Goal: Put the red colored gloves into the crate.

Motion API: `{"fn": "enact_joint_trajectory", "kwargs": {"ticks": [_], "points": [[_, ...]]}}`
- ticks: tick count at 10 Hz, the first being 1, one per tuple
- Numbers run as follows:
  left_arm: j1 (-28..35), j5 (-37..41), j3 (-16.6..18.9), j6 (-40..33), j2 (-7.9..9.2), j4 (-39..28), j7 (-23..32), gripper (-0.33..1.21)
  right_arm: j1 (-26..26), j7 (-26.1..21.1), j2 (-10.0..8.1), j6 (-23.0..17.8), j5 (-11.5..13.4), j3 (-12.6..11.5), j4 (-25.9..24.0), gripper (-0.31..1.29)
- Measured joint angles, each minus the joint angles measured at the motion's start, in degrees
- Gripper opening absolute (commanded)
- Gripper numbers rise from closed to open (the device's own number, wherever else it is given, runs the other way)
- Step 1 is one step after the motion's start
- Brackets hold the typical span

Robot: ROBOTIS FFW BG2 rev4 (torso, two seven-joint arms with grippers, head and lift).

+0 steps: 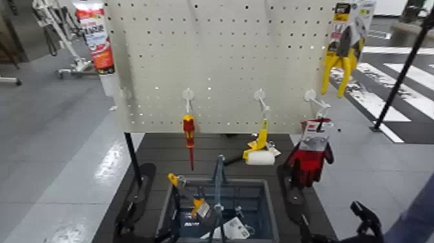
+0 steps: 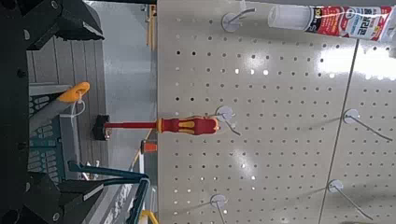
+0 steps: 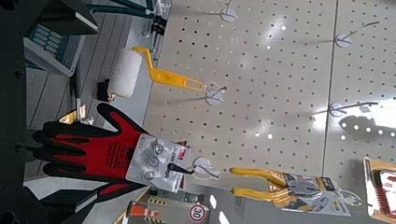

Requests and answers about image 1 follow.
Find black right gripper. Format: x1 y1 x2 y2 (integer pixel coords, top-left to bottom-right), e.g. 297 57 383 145
298 200 386 243

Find red gloves with card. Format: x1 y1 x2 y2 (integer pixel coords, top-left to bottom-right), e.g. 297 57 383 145
284 118 335 189

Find grey teal crate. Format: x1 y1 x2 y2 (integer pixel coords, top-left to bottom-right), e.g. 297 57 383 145
156 178 280 243

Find black pegboard stand leg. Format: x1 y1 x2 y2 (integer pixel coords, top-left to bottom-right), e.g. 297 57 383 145
113 132 157 238
276 164 307 225

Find white label card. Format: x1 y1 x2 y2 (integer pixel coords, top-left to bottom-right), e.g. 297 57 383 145
223 216 253 240

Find white pegboard hook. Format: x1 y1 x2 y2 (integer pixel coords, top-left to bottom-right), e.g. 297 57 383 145
304 89 333 120
253 88 272 122
181 87 196 116

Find yellow ferrule paint brush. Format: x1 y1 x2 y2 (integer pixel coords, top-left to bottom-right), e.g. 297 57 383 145
167 173 221 228

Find dark slatted base platform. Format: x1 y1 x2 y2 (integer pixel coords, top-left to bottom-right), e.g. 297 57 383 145
91 132 338 243

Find black tripod pole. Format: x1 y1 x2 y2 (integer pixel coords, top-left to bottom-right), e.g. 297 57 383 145
369 10 434 133

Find red yellow screwdriver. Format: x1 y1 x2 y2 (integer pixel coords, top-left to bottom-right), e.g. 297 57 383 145
182 114 197 171

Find cream perforated pegboard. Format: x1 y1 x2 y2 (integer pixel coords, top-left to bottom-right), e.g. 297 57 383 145
103 0 343 135

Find red white sealant cartridge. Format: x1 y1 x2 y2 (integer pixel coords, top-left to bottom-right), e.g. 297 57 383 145
72 0 116 98

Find white wheeled stand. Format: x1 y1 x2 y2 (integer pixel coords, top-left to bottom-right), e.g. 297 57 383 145
32 0 94 79

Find yellow handled white paint roller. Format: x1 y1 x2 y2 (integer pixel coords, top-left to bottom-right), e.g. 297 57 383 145
223 118 282 167

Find yellow handled pliers in package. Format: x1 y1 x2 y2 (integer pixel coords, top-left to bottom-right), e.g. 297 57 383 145
320 0 377 99

